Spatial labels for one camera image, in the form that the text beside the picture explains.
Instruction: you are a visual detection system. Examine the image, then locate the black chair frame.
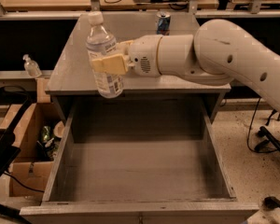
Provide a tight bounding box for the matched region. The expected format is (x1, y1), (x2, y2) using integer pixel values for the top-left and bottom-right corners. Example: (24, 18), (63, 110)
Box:
(0, 85), (32, 224)

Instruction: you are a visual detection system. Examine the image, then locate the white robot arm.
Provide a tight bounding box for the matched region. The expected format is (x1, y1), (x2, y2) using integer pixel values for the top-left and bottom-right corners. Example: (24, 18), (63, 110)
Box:
(91, 20), (280, 113)

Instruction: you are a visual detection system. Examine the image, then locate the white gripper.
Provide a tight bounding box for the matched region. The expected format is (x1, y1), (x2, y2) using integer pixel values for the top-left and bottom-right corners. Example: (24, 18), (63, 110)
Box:
(91, 35), (162, 77)

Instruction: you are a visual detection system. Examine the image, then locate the black cable on floor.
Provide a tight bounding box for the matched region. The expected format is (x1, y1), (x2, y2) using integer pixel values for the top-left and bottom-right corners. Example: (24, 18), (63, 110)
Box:
(245, 97), (279, 154)

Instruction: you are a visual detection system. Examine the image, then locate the grey wooden cabinet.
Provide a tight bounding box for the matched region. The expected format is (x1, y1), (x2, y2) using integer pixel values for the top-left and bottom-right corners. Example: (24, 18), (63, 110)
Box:
(46, 11), (231, 120)

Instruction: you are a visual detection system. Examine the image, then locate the blue drink can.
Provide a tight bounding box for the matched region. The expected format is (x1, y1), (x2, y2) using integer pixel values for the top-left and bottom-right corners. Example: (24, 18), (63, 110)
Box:
(156, 11), (171, 35)

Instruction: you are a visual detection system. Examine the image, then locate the open cardboard box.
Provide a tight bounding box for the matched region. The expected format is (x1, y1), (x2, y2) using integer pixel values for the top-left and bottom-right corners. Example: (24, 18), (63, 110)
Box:
(0, 77), (66, 199)

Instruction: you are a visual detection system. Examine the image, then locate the open grey top drawer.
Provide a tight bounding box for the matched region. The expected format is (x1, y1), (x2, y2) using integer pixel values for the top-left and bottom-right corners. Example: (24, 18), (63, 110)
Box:
(21, 96), (258, 224)

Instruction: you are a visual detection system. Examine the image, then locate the clear plastic water bottle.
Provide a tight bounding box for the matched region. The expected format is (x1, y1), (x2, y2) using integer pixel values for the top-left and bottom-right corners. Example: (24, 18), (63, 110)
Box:
(86, 11), (123, 98)

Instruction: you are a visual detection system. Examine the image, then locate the clear pump dispenser bottle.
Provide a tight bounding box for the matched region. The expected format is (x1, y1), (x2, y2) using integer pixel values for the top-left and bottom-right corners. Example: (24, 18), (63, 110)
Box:
(22, 54), (42, 77)

